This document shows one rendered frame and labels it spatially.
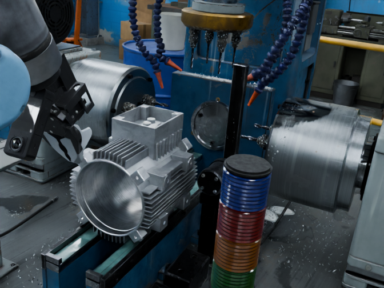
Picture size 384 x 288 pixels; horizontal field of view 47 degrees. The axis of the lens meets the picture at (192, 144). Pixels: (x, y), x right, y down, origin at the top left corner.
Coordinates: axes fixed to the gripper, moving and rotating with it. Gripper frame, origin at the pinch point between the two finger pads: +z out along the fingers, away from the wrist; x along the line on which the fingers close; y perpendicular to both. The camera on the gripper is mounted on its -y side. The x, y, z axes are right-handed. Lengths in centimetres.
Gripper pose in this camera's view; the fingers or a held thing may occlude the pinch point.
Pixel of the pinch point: (73, 161)
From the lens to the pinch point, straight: 85.0
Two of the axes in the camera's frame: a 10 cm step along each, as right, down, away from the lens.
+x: -9.0, -2.3, 3.8
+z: 1.5, 6.5, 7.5
